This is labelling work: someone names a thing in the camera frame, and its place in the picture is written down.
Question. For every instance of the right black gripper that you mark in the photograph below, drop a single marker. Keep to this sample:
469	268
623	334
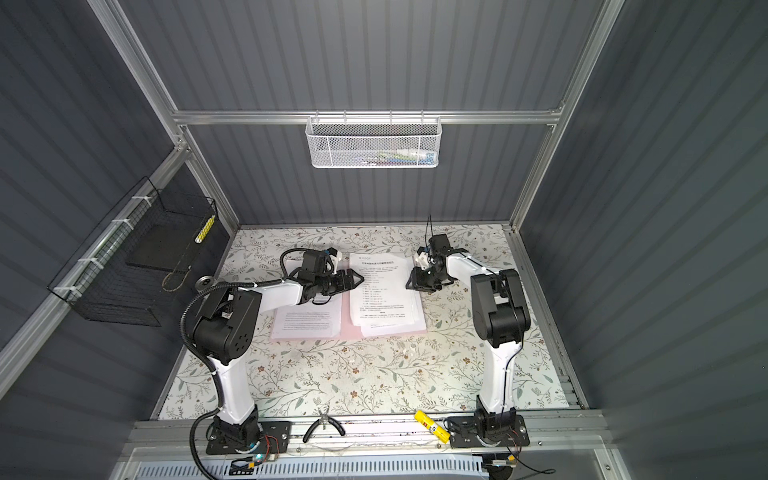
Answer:
419	283

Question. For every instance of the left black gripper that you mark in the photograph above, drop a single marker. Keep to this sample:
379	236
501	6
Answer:
346	283

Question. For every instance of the printed paper sheet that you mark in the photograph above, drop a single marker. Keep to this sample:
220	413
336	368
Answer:
383	296
318	319
415	324

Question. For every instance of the pink file folder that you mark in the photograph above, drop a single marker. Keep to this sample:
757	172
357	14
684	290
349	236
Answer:
349	331

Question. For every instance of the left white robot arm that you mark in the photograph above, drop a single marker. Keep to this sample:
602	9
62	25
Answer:
219	324

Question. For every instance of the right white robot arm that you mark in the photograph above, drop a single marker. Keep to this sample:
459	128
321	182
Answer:
501	319

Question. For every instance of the silver metal can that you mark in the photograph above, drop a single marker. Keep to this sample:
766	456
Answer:
205	282

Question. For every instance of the yellow glue tube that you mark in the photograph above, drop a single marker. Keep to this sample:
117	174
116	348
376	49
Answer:
432	426

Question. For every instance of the yellow marker in basket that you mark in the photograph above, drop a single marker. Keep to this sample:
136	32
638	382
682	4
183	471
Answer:
205	229

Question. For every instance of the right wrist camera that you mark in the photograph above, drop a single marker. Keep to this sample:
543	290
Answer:
421	259

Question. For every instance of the white wire mesh basket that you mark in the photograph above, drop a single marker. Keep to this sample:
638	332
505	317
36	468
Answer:
386	144

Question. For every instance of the black handled pliers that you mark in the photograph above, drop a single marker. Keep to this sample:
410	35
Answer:
323	421

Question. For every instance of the white perforated cable tray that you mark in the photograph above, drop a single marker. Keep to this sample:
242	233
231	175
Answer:
447	466

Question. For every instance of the black wire mesh basket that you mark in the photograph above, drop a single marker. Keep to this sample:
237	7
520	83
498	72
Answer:
138	268

